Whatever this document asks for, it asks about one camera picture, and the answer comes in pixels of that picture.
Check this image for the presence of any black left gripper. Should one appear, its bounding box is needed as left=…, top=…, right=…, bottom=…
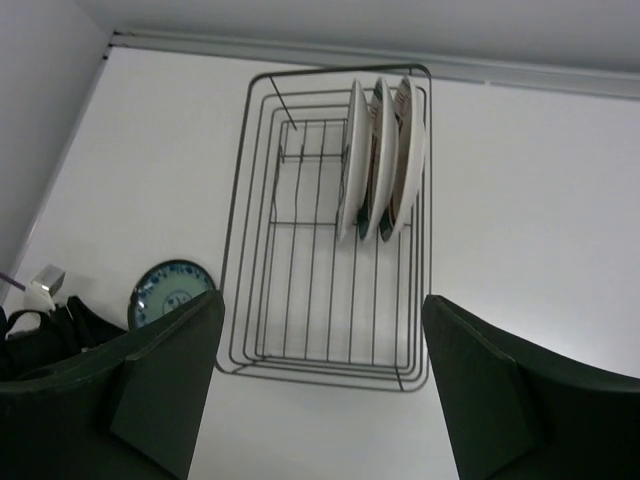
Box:
left=1, top=296, right=125, bottom=382

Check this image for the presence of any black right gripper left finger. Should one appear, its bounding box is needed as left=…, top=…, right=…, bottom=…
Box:
left=1, top=290, right=225, bottom=479

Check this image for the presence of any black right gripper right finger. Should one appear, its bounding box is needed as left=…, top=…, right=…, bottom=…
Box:
left=422, top=295, right=639, bottom=479

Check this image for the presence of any blue floral green plate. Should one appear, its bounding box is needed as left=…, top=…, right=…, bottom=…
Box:
left=127, top=259, right=217, bottom=330

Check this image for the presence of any green red rimmed plate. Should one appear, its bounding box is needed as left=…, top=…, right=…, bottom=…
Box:
left=379, top=76, right=426, bottom=242
left=358, top=77, right=399, bottom=241

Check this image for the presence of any white plate with teal rim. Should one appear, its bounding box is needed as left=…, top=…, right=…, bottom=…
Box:
left=336, top=79, right=371, bottom=242

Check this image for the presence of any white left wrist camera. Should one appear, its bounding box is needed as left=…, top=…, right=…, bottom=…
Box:
left=23, top=264, right=66, bottom=311

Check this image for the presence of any grey wire dish rack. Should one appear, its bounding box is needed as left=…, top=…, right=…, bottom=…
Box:
left=217, top=64, right=432, bottom=393

